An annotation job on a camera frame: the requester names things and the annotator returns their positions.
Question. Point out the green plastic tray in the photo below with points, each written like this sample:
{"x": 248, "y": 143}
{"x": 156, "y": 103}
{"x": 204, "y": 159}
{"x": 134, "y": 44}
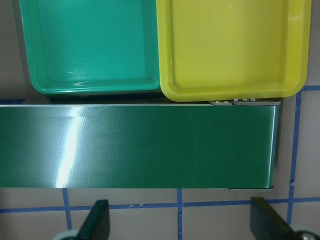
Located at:
{"x": 91, "y": 46}

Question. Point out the yellow plastic tray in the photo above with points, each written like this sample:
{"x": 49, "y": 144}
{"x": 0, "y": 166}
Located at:
{"x": 232, "y": 49}

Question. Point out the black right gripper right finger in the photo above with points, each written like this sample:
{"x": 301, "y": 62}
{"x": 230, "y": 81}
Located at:
{"x": 266, "y": 224}

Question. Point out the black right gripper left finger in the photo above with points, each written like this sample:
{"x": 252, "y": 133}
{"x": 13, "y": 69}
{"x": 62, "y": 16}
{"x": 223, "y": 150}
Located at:
{"x": 97, "y": 224}

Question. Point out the green conveyor belt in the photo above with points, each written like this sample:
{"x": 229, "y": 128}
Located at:
{"x": 138, "y": 146}

